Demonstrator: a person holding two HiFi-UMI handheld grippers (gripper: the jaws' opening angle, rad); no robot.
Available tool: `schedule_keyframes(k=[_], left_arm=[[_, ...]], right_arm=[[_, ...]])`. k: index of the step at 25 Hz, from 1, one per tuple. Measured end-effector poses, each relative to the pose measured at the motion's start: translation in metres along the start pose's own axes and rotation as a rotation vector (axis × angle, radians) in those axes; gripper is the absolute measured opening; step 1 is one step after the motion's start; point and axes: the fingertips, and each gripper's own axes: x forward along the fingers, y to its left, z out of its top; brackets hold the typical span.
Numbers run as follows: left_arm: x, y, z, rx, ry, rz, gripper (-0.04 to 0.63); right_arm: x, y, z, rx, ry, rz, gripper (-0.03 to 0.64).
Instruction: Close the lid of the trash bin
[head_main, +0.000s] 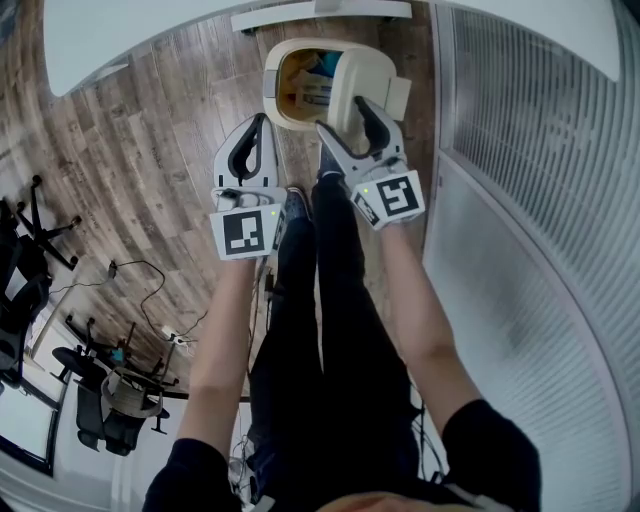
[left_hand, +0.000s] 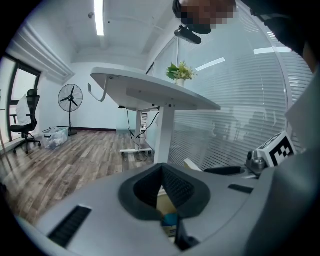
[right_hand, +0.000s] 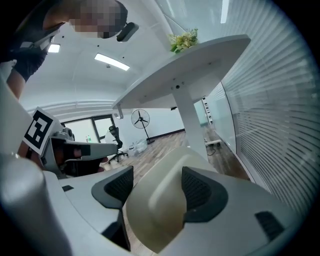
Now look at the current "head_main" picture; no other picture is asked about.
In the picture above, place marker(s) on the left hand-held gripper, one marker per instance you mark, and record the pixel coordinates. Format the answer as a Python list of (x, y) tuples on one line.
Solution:
[(242, 232)]

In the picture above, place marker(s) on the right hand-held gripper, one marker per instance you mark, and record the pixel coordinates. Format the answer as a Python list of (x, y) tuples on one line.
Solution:
[(395, 195)]

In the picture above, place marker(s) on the cream lidded trash bin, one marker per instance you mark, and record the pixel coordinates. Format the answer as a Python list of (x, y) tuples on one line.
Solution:
[(272, 95)]

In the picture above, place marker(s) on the white plastic bin lid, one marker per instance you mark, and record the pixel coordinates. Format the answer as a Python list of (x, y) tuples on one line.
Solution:
[(360, 75)]

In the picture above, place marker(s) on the person's right forearm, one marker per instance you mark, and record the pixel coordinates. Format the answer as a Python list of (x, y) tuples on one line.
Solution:
[(425, 330)]

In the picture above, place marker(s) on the person's left forearm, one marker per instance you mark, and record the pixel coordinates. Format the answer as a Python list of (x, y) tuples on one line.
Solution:
[(220, 340)]

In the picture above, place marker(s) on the blue item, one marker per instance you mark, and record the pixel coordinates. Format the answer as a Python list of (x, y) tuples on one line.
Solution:
[(330, 62)]

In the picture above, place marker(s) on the person's right dark shoe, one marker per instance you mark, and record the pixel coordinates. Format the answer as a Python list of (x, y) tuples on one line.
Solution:
[(330, 167)]

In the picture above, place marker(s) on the person's dark shoe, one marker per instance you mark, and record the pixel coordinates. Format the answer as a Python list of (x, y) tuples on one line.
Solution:
[(297, 205), (330, 167)]

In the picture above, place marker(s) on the person's left dark shoe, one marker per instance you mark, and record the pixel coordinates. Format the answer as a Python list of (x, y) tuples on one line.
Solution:
[(297, 205)]

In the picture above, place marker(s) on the person's dark clothed body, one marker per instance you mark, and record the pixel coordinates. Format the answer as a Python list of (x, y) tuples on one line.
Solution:
[(330, 310)]

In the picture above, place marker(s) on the white power strip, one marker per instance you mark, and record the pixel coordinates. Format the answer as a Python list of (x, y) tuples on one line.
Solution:
[(175, 336)]

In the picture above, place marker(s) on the white table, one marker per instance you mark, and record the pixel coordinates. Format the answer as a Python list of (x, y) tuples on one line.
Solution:
[(100, 40)]

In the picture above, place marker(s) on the small black office chair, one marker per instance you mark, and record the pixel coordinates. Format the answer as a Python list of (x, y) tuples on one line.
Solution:
[(125, 400)]

